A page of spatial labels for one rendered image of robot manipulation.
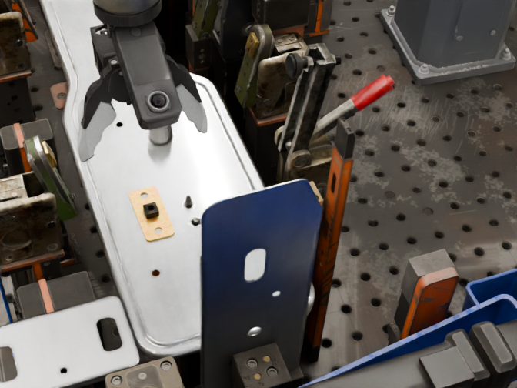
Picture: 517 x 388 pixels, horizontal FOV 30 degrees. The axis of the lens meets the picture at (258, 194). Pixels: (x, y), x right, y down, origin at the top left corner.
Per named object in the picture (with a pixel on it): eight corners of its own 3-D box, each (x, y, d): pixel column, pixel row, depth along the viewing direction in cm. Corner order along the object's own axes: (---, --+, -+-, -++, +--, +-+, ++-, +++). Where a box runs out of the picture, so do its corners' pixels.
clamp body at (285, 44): (227, 200, 164) (231, 31, 135) (290, 184, 167) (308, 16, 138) (245, 242, 158) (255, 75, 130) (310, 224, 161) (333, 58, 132)
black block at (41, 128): (13, 249, 155) (-19, 123, 133) (78, 232, 158) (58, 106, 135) (23, 289, 151) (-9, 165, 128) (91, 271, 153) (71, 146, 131)
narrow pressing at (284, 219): (200, 393, 107) (198, 199, 81) (296, 364, 110) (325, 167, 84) (201, 398, 107) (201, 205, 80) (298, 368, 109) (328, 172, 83)
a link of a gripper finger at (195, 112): (211, 93, 118) (165, 52, 112) (226, 122, 114) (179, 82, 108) (191, 109, 119) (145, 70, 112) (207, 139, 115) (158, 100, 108)
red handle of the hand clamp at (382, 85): (278, 135, 123) (381, 63, 120) (285, 142, 125) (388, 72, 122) (290, 158, 121) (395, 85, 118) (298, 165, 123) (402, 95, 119)
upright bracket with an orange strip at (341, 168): (301, 347, 146) (337, 117, 107) (310, 345, 146) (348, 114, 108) (309, 363, 144) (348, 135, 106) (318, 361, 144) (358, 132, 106)
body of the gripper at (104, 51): (156, 56, 114) (148, -34, 105) (178, 99, 108) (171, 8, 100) (92, 69, 112) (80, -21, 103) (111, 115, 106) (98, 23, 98)
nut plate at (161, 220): (127, 193, 125) (126, 188, 124) (155, 186, 126) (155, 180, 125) (146, 242, 120) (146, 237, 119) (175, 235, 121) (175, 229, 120)
